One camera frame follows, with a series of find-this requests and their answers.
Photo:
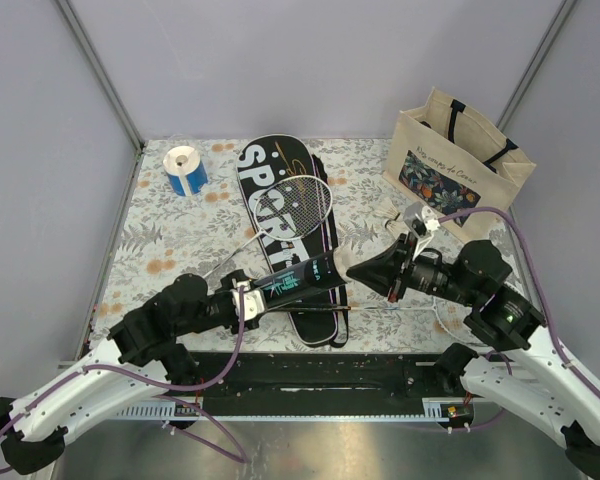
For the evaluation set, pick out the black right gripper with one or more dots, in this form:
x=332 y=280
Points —
x=384 y=270

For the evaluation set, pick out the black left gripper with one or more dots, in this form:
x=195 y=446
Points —
x=229 y=282

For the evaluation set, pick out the white feather shuttlecock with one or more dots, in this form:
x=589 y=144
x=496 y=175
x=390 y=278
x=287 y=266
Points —
x=387 y=209
x=343 y=258
x=395 y=226

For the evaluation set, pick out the black teal shuttlecock tube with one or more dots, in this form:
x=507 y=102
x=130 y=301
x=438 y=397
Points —
x=300 y=281

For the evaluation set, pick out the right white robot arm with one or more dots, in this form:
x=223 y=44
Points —
x=564 y=408

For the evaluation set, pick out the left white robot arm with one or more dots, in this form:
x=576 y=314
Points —
x=140 y=358

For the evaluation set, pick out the white badminton racket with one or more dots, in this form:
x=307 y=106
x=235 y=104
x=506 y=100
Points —
x=289 y=210

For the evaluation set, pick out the floral patterned table cloth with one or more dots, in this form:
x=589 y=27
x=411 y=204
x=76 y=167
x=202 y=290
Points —
x=165 y=235

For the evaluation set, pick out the black racket cover bag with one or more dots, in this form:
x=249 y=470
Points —
x=262 y=163

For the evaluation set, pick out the beige floral tote bag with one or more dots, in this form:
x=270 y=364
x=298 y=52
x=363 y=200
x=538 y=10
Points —
x=449 y=156

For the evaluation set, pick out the blue white tape roll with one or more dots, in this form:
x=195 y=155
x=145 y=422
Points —
x=185 y=170

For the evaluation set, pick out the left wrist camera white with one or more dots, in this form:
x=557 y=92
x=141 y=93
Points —
x=250 y=305

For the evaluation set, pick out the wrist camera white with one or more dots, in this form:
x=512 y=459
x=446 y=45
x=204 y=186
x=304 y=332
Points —
x=423 y=222
x=250 y=305

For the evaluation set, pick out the black handled badminton racket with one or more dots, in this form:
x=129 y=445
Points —
x=454 y=312

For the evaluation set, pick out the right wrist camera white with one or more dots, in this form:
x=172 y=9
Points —
x=423 y=222

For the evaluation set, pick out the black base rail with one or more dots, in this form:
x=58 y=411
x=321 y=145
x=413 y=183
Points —
x=328 y=385

